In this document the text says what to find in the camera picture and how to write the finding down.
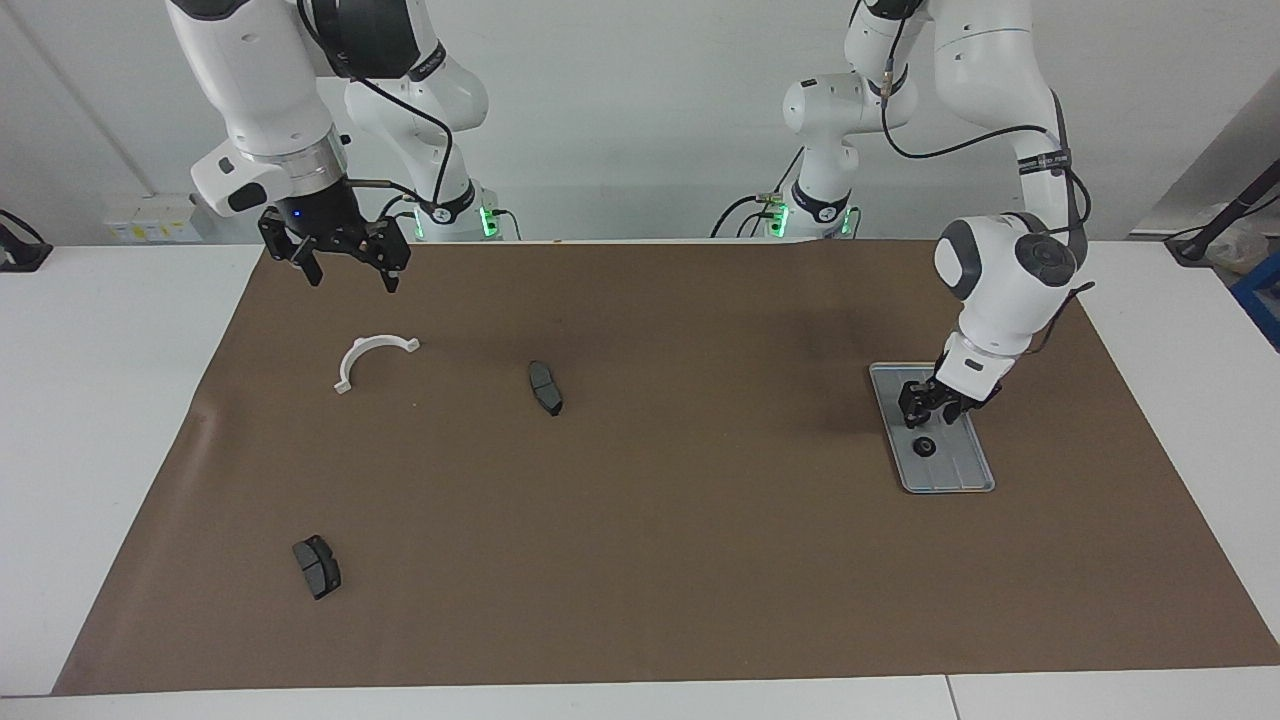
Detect white curved plastic bracket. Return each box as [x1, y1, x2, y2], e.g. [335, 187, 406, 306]
[335, 335, 422, 395]

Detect black right base cable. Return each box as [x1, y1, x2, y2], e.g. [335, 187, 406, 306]
[372, 193, 421, 243]

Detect black base cable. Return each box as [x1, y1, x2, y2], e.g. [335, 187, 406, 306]
[712, 148, 806, 239]
[372, 193, 421, 243]

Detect black stand leg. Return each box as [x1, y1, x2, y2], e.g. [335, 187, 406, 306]
[1165, 158, 1280, 263]

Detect black clamp mount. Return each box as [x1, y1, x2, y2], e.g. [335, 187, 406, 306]
[0, 208, 53, 273]

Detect dark grey brake pad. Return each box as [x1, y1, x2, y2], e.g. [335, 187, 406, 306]
[527, 360, 565, 418]
[291, 535, 343, 601]

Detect white wall socket box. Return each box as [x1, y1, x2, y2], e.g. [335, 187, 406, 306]
[103, 193, 206, 244]

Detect silver metal tray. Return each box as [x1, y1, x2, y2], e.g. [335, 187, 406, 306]
[868, 362, 997, 495]

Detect clear plastic bag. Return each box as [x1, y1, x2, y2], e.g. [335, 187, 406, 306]
[1205, 220, 1271, 276]

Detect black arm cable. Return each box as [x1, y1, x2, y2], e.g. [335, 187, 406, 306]
[296, 0, 456, 216]
[850, 0, 1096, 356]

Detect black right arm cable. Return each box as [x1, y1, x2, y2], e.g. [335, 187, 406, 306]
[296, 0, 456, 216]

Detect black left base cable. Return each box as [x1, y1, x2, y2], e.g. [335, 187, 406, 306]
[712, 148, 806, 239]

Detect brown paper table mat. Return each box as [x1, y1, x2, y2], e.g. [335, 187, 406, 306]
[52, 238, 1280, 696]

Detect blue crate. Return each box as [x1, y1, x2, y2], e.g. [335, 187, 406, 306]
[1230, 250, 1280, 351]

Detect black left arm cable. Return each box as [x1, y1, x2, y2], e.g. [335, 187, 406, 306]
[850, 0, 1096, 356]

